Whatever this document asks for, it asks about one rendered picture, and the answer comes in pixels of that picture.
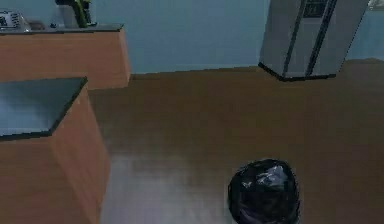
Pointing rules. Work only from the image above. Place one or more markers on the black bin with bag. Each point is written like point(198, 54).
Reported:
point(264, 193)

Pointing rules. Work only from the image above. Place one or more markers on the grey steel fridge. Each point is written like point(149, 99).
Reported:
point(310, 40)

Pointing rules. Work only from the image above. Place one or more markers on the green and black bottle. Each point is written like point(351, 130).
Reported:
point(81, 13)

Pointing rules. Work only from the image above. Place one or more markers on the grey coffee machine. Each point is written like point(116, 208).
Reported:
point(66, 13)

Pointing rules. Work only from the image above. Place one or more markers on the brown cupboard with dark worktop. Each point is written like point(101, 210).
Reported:
point(50, 166)
point(66, 56)

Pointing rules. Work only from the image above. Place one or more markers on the grey stove top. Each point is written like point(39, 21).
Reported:
point(11, 20)

